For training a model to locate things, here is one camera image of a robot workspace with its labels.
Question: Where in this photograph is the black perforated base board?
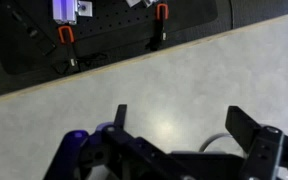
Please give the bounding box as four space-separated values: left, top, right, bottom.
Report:
0 0 219 76

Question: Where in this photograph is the grey cable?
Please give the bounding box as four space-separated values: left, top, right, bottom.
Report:
198 132 234 154

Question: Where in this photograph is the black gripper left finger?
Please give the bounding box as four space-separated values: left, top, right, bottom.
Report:
43 104 185 180

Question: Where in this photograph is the metal corner bracket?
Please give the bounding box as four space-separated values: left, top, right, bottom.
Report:
76 0 94 18

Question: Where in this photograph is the orange handled clamp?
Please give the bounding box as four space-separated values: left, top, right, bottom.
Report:
148 2 170 52
57 25 81 73

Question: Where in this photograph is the aluminium extrusion post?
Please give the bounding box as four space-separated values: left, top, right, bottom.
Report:
52 0 80 26

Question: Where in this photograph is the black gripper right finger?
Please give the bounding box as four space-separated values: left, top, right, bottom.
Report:
225 105 288 180

